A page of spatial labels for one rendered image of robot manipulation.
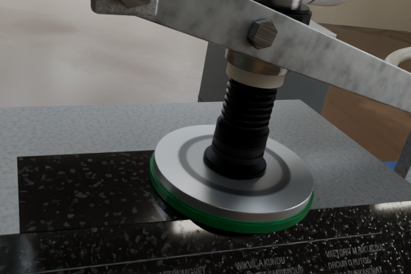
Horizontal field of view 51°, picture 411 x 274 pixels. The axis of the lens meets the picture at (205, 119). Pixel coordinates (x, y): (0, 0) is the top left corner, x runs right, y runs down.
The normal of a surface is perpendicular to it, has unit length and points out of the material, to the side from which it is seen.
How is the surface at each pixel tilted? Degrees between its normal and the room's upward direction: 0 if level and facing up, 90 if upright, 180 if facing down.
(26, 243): 45
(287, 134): 0
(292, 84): 90
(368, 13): 90
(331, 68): 90
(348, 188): 0
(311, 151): 0
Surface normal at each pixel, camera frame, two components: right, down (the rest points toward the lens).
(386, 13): 0.35, 0.46
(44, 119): 0.17, -0.89
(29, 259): 0.35, -0.31
